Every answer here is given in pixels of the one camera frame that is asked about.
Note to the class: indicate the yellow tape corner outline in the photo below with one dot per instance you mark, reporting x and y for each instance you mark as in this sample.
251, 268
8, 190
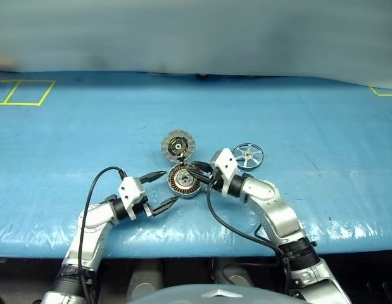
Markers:
389, 95

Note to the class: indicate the round motor housing copper windings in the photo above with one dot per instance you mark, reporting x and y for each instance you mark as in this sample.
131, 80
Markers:
176, 187

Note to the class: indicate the silver spoked rotor wheel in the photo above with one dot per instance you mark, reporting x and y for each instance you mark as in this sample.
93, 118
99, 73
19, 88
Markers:
247, 154

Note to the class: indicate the grey robot torso with emblem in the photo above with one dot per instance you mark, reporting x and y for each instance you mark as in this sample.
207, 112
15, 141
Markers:
195, 294

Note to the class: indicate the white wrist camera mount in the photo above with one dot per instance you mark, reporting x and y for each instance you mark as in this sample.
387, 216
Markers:
225, 164
129, 190

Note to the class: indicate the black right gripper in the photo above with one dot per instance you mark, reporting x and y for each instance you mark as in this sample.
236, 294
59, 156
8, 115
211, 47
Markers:
213, 179

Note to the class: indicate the yellow tape double-square outline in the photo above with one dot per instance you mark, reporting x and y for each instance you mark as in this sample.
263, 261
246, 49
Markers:
24, 104

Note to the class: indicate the grey rounded cylinder shape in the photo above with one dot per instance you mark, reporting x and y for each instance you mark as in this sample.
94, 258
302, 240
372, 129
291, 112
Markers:
237, 275
145, 278

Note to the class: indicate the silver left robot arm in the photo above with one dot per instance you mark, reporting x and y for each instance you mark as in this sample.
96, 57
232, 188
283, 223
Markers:
91, 218

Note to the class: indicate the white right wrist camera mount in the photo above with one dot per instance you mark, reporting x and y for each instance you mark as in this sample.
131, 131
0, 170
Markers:
225, 164

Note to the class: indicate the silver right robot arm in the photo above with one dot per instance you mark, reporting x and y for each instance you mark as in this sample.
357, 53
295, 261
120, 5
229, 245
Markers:
278, 206

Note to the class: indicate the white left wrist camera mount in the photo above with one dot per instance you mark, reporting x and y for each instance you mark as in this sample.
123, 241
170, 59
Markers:
129, 190

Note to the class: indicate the blue plastic table cover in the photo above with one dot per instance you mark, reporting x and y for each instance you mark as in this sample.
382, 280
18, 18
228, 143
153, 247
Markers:
88, 142

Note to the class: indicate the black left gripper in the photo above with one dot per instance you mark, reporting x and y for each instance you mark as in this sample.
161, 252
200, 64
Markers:
139, 212

